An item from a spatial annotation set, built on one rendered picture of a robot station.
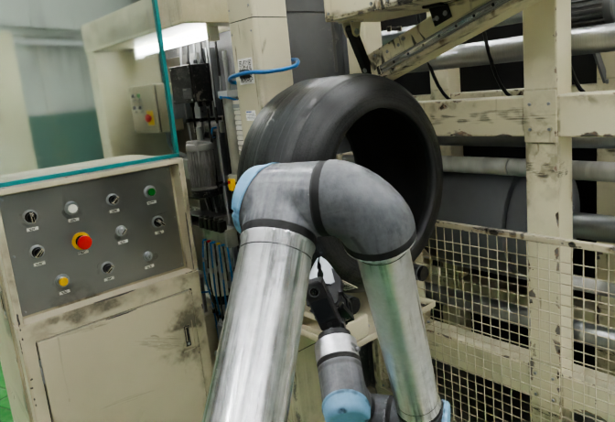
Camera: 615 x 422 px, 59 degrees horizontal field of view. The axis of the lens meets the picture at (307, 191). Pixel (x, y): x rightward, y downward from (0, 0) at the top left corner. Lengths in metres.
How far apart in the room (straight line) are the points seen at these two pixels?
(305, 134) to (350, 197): 0.51
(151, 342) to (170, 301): 0.14
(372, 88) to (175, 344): 1.03
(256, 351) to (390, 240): 0.24
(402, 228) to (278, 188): 0.19
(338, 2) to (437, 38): 0.32
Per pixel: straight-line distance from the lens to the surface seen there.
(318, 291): 1.16
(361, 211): 0.78
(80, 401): 1.81
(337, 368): 1.13
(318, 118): 1.28
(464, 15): 1.62
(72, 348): 1.74
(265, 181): 0.82
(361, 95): 1.35
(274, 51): 1.66
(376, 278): 0.87
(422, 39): 1.70
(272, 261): 0.77
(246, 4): 1.65
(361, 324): 1.44
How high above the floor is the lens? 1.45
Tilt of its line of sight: 11 degrees down
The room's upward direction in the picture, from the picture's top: 6 degrees counter-clockwise
